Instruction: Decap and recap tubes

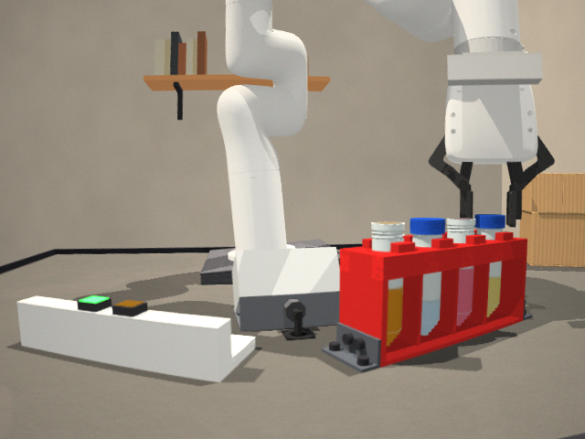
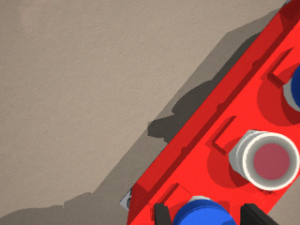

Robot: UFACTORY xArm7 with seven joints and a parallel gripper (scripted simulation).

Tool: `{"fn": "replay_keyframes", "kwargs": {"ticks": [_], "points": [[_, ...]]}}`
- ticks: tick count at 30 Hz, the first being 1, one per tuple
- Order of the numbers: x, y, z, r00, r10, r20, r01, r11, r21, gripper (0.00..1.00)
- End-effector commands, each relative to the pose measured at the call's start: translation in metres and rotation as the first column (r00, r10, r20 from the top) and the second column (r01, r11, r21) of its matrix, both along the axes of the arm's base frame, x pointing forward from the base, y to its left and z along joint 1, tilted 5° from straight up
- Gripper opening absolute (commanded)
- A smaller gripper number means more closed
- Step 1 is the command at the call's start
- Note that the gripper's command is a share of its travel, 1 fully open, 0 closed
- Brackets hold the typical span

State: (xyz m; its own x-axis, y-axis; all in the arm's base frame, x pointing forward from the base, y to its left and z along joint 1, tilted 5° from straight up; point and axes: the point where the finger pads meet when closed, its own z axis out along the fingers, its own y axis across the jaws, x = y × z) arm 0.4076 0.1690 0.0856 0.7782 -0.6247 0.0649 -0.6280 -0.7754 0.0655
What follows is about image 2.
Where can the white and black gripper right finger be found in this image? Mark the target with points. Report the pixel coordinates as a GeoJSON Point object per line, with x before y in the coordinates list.
{"type": "Point", "coordinates": [251, 214]}

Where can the red tube rack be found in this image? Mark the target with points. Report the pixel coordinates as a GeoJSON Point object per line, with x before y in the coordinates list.
{"type": "Point", "coordinates": [250, 96]}

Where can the dark grey bolted mounting bracket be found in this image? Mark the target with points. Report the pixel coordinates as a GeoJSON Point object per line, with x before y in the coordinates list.
{"type": "Point", "coordinates": [123, 202]}

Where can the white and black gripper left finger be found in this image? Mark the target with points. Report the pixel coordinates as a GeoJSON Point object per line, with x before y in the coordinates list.
{"type": "Point", "coordinates": [162, 214]}

